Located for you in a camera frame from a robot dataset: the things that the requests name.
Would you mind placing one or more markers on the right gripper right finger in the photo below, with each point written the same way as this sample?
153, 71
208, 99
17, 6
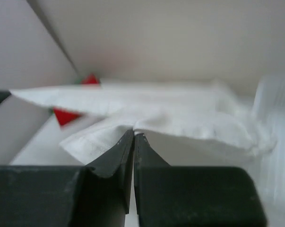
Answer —
192, 196

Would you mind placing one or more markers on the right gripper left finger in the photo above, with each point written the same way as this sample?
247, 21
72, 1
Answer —
94, 195

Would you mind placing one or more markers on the red t shirt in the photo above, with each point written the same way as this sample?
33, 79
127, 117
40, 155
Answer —
64, 117

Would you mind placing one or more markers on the white t shirt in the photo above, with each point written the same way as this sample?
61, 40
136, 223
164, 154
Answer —
207, 117

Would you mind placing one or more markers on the green t shirt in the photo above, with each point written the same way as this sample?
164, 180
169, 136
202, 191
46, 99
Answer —
77, 81

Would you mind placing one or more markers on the white plastic basket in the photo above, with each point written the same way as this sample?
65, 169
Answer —
269, 106

